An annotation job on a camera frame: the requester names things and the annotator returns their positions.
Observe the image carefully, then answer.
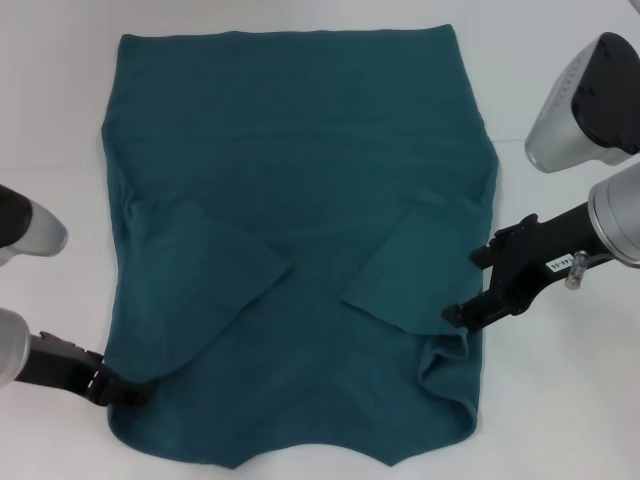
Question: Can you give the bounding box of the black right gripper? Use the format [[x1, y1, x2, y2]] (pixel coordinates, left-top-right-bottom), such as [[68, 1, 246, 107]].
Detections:
[[442, 202, 605, 330]]

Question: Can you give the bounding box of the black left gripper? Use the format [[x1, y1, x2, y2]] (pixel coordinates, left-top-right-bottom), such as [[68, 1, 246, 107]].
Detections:
[[14, 331, 154, 407]]

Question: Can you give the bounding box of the teal blue t-shirt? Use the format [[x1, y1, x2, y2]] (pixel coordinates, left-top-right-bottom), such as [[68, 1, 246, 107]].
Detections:
[[99, 27, 501, 444]]

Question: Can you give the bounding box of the silver plug with thin cable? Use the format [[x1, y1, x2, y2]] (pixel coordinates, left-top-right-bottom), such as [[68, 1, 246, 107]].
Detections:
[[563, 248, 616, 291]]

